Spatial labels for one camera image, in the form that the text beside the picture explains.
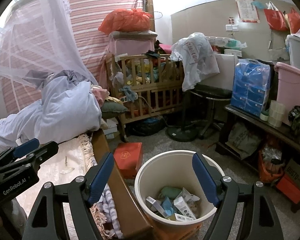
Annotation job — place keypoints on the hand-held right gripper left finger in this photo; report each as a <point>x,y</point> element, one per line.
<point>101,177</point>

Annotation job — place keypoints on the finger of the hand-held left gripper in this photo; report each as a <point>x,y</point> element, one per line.
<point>48,150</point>
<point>27,146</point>

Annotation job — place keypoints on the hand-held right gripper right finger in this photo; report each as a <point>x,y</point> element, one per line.
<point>206,180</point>

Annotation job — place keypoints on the white snack packet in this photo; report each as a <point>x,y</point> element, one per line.
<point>187,193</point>

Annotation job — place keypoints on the white medicine box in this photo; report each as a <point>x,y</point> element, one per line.
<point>183,206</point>
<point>181,217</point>
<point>153,202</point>

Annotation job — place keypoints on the green bag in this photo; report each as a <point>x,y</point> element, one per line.
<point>171,192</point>

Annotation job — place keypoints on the cream trash bin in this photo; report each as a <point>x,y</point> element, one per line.
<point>170,170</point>

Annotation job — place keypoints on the blue snack wrapper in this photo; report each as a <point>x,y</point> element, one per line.
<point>168,206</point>

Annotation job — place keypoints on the person's left forearm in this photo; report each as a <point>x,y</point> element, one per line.
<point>5,222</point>

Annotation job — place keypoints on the clear plastic hook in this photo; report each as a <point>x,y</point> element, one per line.
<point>67,166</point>

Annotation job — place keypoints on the red gift box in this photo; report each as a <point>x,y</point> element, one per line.
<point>127,160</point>

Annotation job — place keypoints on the grey white patterned blanket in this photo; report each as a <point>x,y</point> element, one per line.
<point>110,210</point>

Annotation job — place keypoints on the blue-grey duvet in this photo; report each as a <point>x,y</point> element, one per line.
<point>60,105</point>

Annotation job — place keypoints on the white shoe boxes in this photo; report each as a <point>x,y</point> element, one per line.
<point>111,130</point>

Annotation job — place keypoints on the black fan base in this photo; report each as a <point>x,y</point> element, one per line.
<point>181,133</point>

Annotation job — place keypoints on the grey bag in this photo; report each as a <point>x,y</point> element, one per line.
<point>243,140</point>

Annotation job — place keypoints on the black bag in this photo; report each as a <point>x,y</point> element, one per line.
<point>147,127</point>

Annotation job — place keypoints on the dark wooden bench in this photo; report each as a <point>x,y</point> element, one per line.
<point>255,130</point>

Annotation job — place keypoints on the dark green cushion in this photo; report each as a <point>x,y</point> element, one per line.
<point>113,108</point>

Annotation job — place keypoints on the pink cloth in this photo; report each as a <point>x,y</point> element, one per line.
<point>100,95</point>

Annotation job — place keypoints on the orange box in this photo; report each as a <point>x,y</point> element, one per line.
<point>290,191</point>

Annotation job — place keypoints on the small green jar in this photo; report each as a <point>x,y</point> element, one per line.
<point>264,116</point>

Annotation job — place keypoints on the black stool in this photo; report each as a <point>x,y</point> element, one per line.
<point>210,92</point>

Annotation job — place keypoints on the teal cloth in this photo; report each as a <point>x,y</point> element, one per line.
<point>128,93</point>

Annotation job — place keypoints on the cardboard box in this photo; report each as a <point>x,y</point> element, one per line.
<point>296,171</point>

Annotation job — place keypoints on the wooden crib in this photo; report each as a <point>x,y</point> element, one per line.
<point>150,95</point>

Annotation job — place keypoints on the clear plastic containers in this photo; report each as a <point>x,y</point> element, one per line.
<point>277,113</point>

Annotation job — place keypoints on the blue tissue pack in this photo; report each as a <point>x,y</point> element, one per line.
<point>250,87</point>

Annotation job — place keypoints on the camouflage cloth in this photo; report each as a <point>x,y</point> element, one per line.
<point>298,120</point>

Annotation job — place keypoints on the pink storage bin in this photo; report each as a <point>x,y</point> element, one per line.
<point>292,92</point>

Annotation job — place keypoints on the white plastic bag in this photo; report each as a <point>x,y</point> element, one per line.
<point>192,57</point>

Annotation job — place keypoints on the white mosquito net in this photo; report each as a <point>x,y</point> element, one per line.
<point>40,17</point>

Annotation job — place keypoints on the white bucket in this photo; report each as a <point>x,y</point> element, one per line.
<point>232,52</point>

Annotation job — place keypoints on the pink fabric box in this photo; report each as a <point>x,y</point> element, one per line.
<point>130,43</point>

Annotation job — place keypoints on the tissue roll pack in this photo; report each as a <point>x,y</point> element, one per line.
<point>220,41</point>

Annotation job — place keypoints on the orange plastic bag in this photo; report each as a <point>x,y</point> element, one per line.
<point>125,20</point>

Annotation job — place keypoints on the pink striped mattress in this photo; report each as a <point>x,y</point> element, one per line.
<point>102,5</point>

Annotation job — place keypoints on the white storage bin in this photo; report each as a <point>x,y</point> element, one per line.
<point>298,51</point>

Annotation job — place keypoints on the red shopping bag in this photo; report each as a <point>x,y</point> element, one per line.
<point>275,17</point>
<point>298,21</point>

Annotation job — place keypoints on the blue face mask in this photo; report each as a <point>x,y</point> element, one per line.
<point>257,5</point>

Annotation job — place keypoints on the brown wooden bed frame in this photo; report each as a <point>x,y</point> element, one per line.
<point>125,200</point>

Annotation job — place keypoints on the white wall switches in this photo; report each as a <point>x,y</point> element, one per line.
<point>232,27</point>

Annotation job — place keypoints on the red white wall calendar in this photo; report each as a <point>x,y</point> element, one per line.
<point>247,10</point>

